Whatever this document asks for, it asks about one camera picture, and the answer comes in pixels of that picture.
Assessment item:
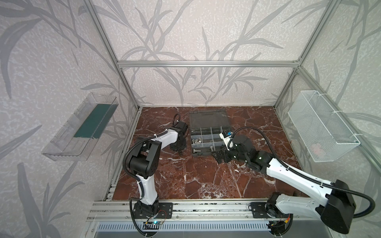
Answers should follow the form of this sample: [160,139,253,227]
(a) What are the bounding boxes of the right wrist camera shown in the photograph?
[219,131,235,150]

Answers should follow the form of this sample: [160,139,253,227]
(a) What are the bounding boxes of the silver screws inside organizer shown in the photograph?
[191,136,205,148]

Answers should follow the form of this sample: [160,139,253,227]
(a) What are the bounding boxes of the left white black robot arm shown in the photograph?
[122,121,188,213]

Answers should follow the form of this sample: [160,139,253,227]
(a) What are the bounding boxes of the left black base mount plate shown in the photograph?
[133,201,174,219]

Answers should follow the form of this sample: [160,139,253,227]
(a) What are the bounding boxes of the right black corrugated cable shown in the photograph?
[228,126,376,219]

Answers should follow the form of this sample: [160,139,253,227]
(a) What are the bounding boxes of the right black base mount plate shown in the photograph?
[248,202,289,219]

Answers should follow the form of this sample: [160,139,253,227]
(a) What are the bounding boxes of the clear plastic wall bin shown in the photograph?
[42,93,119,162]

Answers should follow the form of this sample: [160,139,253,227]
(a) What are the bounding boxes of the white wire mesh basket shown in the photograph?
[288,90,361,163]

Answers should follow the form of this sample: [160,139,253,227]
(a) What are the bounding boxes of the aluminium cage frame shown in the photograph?
[83,1,376,218]

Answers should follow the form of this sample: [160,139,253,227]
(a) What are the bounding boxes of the grey plastic compartment organizer box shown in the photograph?
[189,109,232,157]

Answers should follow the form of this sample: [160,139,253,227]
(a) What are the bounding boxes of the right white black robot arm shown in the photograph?
[212,132,376,235]

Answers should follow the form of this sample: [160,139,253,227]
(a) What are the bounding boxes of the aluminium front rail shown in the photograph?
[86,195,321,222]

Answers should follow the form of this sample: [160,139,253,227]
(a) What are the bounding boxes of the green electronics board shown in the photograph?
[143,220,165,230]

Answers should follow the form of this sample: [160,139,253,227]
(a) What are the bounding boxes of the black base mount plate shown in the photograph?
[248,202,289,219]
[133,201,174,219]

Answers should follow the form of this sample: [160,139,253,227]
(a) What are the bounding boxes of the red object in basket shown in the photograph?
[311,143,325,157]

